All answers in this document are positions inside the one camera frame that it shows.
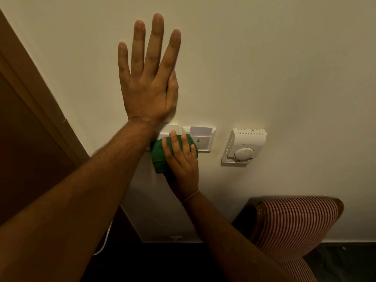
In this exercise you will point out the person's right hand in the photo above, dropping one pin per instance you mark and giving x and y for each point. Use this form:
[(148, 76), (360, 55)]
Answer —
[(183, 173)]

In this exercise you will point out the person's left hand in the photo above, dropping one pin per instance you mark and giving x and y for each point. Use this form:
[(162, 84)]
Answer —
[(147, 91)]

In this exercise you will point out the person's left little finger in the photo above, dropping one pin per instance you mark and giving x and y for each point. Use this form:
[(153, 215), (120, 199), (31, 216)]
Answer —
[(123, 61)]

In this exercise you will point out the person's left middle finger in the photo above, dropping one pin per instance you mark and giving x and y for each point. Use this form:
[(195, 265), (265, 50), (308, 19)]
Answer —
[(154, 41)]

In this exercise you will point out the person's right middle finger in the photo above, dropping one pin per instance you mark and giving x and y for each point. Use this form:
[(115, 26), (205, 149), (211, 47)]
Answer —
[(175, 143)]

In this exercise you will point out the person's left thumb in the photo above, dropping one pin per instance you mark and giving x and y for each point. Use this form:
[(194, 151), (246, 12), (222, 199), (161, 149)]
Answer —
[(172, 88)]

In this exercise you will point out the person's right little finger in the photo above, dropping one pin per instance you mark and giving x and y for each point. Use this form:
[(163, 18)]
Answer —
[(194, 152)]

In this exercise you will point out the green cleaning cloth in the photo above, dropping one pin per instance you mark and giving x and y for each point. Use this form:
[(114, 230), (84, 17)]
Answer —
[(158, 157)]

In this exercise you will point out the person's left forearm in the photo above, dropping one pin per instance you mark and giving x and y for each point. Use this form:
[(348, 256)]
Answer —
[(73, 211)]

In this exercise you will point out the person's right forearm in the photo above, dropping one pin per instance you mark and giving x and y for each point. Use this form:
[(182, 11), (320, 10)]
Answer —
[(235, 246)]

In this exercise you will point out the white key card holder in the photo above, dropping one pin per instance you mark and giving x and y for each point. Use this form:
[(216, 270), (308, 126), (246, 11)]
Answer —
[(204, 142)]

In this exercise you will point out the white key card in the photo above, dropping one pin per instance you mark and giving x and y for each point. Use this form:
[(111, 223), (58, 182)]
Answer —
[(201, 131)]

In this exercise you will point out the white dial thermostat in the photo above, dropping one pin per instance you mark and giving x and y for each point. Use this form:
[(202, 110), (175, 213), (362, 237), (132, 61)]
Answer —
[(245, 146)]

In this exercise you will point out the red white striped chair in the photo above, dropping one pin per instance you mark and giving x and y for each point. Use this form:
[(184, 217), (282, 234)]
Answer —
[(293, 226)]

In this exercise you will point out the dark brown wooden door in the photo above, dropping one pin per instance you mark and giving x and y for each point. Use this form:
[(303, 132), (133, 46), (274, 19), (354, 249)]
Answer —
[(26, 155)]

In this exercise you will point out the white light switch plate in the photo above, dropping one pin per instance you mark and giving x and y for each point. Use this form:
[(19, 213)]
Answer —
[(172, 128)]

